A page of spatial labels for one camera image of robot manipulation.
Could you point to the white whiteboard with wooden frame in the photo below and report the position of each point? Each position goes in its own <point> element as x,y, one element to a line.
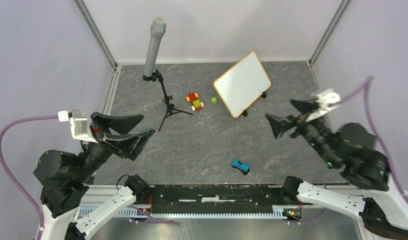
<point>242,84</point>

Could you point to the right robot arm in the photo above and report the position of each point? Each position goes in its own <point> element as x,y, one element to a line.
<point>380,206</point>

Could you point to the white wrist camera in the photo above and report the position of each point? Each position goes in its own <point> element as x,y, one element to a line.
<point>326,100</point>
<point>80,130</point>

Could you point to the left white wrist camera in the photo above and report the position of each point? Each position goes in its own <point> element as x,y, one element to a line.
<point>80,130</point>

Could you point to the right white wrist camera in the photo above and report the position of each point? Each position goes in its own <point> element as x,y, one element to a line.
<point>326,100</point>

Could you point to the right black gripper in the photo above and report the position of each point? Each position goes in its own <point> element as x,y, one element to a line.
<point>278,123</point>

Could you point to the grey microphone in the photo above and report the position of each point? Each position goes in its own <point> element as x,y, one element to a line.
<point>157,30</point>

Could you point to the black microphone tripod stand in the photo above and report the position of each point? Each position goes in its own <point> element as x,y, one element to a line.
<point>170,107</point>

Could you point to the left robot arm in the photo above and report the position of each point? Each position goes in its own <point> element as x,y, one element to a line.
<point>63,175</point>

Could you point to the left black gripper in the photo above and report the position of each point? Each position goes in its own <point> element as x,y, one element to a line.
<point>131,143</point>

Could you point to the slotted cable duct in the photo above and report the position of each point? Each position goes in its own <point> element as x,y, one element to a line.
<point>276,213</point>

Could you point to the aluminium frame rail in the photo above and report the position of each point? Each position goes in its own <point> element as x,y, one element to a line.
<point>91,195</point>

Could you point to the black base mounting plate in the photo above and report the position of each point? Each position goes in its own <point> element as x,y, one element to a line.
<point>206,205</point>

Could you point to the colourful toy brick car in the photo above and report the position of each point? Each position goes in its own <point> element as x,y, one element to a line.
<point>196,103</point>

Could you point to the blue whiteboard eraser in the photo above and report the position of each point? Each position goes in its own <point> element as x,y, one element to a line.
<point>242,167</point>

